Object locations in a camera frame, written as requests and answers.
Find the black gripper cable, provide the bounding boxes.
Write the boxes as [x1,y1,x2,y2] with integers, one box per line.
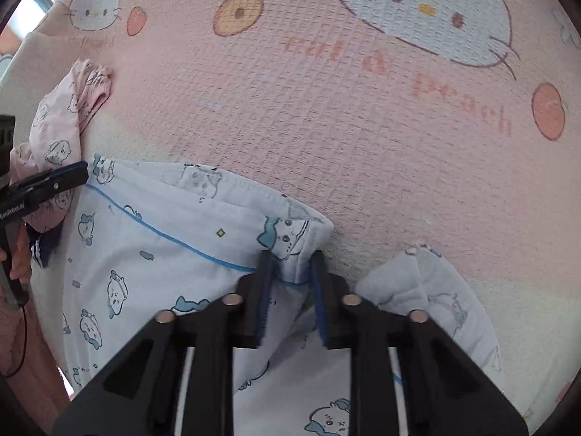
[0,303,30,380]

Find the person's left hand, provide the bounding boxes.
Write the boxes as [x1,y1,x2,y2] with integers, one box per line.
[9,223,32,283]

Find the pink Hello Kitty blanket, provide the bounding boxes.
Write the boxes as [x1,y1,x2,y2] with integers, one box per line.
[1,0,580,429]

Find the pink cartoon pajama garment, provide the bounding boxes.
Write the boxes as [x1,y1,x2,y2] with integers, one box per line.
[9,58,113,234]

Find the navy striped garment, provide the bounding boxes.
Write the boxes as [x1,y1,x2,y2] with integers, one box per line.
[26,222,63,268]

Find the light blue cartoon pajama pants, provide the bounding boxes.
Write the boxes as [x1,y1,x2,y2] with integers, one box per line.
[33,157,525,435]

